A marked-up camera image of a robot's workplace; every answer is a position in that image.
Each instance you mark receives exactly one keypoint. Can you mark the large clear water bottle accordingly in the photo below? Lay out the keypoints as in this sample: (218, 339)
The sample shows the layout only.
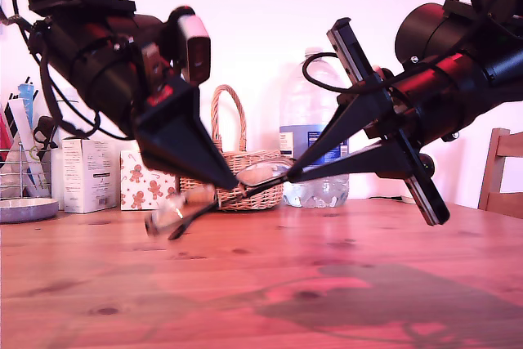
(314, 112)

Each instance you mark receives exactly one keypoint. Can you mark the black clip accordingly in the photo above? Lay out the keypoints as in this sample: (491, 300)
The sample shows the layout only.
(43, 126)

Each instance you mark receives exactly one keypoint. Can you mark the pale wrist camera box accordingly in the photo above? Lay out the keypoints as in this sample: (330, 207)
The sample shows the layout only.
(196, 46)

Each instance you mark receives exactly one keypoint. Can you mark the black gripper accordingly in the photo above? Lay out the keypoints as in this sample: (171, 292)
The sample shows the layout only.
(441, 95)
(118, 91)

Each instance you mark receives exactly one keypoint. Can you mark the gingerbread print box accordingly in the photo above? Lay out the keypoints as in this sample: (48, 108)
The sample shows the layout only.
(143, 189)

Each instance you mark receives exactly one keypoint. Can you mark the grey round plate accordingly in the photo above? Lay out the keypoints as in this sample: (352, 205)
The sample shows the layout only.
(24, 211)

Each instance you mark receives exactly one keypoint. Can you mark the wooden chair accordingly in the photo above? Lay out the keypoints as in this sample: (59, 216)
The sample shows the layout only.
(510, 144)

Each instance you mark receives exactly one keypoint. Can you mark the red packet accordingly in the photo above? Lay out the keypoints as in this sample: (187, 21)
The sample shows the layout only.
(3, 132)

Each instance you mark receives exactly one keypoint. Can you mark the black rectangular frame eyeglasses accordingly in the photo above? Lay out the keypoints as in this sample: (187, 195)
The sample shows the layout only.
(261, 173)

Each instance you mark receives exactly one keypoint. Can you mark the white printed carton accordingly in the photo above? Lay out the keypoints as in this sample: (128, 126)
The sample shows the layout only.
(86, 177)

